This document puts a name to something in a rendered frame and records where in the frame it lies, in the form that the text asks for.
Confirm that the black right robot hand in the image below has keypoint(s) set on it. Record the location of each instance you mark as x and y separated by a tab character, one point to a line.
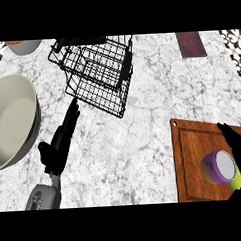
239	146

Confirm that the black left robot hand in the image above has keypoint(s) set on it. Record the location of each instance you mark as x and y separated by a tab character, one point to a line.
58	145

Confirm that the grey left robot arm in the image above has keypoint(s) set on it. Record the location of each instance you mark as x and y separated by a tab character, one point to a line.
43	197

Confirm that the purple and green can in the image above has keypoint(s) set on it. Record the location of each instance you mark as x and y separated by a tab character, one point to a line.
219	166

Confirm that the brown wooden cutting board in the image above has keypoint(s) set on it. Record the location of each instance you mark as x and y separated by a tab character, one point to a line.
197	155

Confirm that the dark purple flat board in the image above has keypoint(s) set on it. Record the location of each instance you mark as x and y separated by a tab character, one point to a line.
191	44

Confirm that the large pale grey bowl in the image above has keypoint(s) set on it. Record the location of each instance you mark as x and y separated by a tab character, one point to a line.
12	119

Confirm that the small grey bowl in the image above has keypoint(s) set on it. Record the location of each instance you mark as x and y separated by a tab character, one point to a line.
23	46

